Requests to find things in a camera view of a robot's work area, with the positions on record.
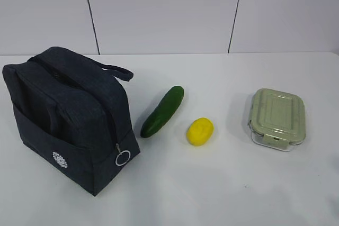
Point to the green lid glass container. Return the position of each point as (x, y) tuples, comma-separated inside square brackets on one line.
[(277, 119)]

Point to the yellow lemon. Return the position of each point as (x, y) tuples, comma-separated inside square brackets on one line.
[(200, 131)]

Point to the dark blue lunch bag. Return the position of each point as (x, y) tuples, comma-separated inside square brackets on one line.
[(74, 112)]

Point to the green cucumber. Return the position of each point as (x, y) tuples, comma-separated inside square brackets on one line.
[(163, 112)]

